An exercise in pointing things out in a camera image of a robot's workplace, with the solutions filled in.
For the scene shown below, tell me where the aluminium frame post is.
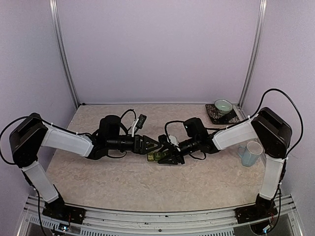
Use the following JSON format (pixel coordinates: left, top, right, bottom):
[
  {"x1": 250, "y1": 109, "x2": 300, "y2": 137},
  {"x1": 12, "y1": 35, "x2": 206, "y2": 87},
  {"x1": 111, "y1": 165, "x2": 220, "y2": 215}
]
[
  {"x1": 49, "y1": 0, "x2": 80, "y2": 109},
  {"x1": 238, "y1": 0, "x2": 267, "y2": 108}
]

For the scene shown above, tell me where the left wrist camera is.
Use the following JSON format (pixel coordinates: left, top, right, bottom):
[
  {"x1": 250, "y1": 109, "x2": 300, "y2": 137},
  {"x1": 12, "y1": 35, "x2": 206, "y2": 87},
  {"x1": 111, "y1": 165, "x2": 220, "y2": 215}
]
[{"x1": 136, "y1": 114, "x2": 147, "y2": 129}]

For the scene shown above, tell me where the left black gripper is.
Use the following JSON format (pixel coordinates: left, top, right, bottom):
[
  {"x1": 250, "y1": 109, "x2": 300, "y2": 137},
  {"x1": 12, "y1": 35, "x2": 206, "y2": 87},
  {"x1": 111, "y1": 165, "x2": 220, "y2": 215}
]
[{"x1": 107, "y1": 134, "x2": 162, "y2": 155}]

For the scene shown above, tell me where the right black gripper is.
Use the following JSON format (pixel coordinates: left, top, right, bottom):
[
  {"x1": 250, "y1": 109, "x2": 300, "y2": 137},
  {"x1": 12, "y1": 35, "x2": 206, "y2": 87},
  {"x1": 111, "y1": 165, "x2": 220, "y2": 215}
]
[{"x1": 157, "y1": 136, "x2": 199, "y2": 164}]

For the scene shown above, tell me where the right aluminium frame post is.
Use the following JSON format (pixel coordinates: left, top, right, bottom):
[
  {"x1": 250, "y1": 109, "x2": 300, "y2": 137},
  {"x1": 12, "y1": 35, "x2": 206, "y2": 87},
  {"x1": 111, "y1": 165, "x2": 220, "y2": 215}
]
[{"x1": 238, "y1": 0, "x2": 267, "y2": 108}]

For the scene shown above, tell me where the front aluminium rail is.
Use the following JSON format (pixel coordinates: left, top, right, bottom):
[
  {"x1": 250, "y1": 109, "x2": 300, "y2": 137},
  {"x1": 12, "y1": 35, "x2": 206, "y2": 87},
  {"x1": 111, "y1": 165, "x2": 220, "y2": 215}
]
[{"x1": 14, "y1": 196, "x2": 304, "y2": 236}]

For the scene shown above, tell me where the left aluminium frame post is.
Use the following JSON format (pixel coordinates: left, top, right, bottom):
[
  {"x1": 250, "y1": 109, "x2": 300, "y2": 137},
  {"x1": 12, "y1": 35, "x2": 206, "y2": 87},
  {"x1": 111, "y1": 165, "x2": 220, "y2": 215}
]
[{"x1": 49, "y1": 0, "x2": 80, "y2": 109}]

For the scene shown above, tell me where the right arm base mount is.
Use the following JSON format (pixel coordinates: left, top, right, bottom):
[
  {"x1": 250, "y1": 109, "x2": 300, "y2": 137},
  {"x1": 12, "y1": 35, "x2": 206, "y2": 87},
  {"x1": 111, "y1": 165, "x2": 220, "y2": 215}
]
[{"x1": 234, "y1": 205, "x2": 278, "y2": 224}]

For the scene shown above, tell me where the pale green bowl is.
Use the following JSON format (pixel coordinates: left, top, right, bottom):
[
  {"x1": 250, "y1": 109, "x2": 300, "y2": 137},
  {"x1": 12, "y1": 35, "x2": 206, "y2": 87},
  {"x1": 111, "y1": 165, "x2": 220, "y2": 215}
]
[{"x1": 214, "y1": 99, "x2": 233, "y2": 115}]

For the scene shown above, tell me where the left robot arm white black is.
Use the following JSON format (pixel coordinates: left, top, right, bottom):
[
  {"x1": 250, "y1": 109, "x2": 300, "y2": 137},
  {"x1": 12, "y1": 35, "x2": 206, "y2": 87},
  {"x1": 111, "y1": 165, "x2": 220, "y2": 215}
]
[{"x1": 3, "y1": 113, "x2": 161, "y2": 219}]

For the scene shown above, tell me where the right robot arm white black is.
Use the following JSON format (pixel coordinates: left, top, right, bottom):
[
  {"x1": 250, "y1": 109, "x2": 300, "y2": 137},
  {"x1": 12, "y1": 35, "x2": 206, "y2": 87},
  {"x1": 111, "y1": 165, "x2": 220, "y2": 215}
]
[{"x1": 158, "y1": 107, "x2": 295, "y2": 218}]

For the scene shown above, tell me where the light blue mug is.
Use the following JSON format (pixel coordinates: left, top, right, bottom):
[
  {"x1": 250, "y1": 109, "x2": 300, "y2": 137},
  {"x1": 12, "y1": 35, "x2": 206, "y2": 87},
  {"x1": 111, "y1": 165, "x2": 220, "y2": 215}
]
[{"x1": 238, "y1": 141, "x2": 263, "y2": 167}]

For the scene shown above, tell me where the black patterned tray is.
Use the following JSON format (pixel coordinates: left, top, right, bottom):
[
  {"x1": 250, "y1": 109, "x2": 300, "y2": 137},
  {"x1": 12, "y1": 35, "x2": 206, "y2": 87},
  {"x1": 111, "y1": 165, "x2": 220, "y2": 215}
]
[{"x1": 205, "y1": 104, "x2": 240, "y2": 125}]

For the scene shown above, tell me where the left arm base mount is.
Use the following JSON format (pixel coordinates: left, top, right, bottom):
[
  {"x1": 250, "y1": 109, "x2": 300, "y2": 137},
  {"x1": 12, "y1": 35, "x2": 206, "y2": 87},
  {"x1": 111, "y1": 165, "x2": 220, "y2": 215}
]
[{"x1": 42, "y1": 204, "x2": 86, "y2": 225}]

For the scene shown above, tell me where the green pill organizer box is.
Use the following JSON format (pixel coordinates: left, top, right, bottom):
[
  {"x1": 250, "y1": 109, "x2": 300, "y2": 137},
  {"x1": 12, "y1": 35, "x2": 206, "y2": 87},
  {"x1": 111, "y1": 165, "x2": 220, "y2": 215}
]
[{"x1": 147, "y1": 150, "x2": 169, "y2": 162}]

